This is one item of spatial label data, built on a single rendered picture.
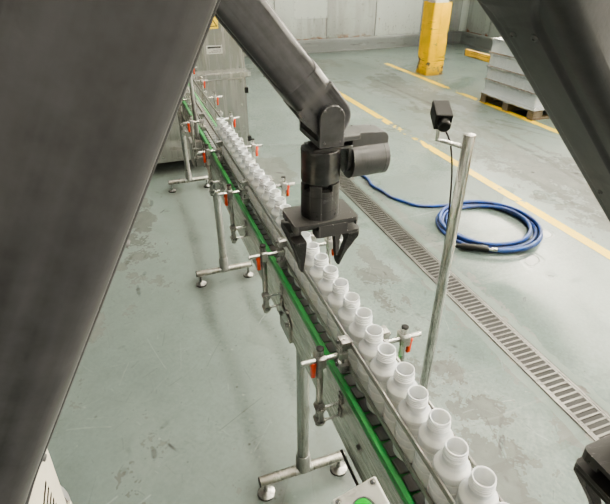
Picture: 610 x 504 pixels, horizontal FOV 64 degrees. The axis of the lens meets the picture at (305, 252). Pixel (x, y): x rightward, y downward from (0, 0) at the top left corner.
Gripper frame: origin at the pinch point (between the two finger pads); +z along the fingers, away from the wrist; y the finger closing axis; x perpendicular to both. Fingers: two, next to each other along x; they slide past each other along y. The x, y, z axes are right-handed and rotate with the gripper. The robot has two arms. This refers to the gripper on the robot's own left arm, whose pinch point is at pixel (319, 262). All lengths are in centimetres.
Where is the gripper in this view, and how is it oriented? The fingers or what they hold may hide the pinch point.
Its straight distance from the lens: 79.1
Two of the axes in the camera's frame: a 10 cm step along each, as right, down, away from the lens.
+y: -9.4, 1.9, -2.9
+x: 3.4, 5.0, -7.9
